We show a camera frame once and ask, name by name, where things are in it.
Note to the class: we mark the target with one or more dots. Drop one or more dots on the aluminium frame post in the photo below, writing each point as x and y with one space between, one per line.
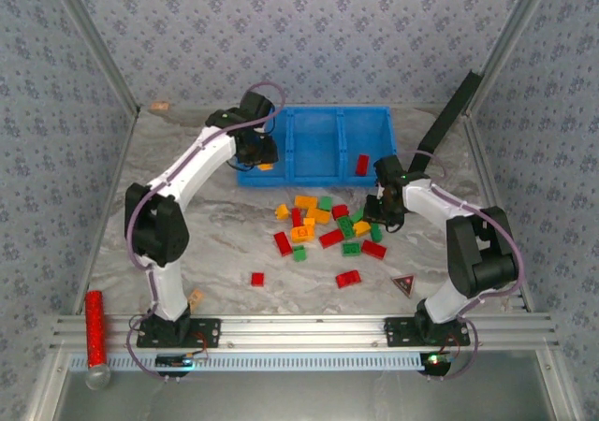
512 37
95 37

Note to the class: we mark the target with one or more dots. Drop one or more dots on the aluminium table side rail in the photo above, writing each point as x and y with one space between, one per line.
122 159
484 159

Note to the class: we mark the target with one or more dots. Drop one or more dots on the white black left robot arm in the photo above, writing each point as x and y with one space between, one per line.
206 159

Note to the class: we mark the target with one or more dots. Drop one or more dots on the long black foam strip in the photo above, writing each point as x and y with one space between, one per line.
444 121

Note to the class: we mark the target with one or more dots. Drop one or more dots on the small red lego brick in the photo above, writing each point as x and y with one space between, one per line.
257 279

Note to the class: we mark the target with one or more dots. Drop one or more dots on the small orange lego brick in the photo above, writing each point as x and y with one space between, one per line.
266 167
309 222

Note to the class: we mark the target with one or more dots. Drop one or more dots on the small circuit board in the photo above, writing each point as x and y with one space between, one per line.
175 360
435 361

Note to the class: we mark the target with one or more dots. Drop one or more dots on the red glitter microphone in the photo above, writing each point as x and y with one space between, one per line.
96 327

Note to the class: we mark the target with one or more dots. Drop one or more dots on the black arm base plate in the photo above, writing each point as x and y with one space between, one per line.
206 333
398 332

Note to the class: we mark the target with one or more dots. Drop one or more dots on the aluminium mounting rail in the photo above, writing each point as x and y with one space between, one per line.
299 332

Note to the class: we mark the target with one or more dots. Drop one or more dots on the small tan wooden block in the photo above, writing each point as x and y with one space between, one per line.
160 106
196 298

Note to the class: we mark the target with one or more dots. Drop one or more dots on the yellow lego brick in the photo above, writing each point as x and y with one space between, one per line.
361 228
281 211

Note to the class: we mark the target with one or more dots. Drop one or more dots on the aluminium frame leg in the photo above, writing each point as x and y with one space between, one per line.
44 388
559 388

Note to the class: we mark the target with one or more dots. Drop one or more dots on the blue three-compartment plastic bin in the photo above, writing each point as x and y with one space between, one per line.
318 140

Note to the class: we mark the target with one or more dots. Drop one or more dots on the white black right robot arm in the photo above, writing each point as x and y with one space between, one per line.
444 201

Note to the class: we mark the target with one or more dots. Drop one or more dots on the black red triangle sign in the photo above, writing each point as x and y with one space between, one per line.
404 284

